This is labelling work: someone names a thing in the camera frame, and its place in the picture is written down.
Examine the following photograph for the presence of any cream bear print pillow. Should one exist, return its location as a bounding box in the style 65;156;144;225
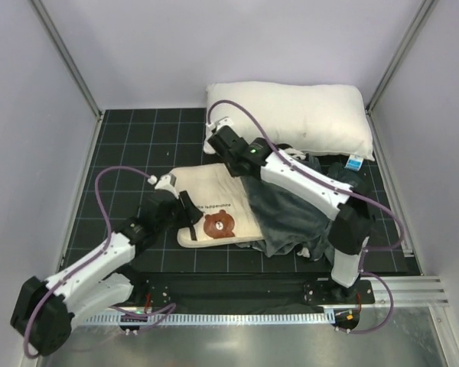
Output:
170;163;263;248

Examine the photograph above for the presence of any zebra and grey pillowcase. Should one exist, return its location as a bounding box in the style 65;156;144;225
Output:
239;143;368;261

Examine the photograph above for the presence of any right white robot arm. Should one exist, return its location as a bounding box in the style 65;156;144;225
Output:
207;125;373;303

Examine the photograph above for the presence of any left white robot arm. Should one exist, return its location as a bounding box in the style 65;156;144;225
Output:
10;190;203;359

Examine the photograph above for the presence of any large white pillow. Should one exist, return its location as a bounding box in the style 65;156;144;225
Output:
206;81;374;161

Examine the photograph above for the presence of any blue white pillow tag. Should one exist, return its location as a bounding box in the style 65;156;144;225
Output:
344;154;364;172

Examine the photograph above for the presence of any black grid mat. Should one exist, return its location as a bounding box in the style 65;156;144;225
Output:
60;108;421;276

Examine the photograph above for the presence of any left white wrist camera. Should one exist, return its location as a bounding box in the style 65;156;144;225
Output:
147;173;177;196

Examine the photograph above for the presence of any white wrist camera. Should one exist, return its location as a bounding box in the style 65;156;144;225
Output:
147;173;177;196
205;116;234;135

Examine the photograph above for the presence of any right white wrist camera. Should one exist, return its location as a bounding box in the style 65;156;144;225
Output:
205;116;234;135

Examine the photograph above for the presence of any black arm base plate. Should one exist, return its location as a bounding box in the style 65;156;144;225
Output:
129;273;376;315

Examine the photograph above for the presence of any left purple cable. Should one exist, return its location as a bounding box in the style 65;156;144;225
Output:
22;166;158;359

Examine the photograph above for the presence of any purple cable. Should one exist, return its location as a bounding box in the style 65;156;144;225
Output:
206;99;405;336
22;166;158;359

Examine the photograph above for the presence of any slotted cable duct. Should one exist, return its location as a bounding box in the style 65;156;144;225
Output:
80;310;335;326

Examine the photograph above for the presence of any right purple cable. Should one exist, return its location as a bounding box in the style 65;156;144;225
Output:
206;99;405;336

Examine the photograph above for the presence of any aluminium front rail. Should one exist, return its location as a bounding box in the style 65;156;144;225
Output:
30;277;451;313

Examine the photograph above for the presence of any left aluminium frame post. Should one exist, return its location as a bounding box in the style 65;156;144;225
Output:
28;0;103;120

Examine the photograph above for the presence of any aluminium frame post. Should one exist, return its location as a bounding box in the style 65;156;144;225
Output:
28;0;103;120
366;0;438;115

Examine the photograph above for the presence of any right aluminium frame post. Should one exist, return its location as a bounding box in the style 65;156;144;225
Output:
366;0;438;115

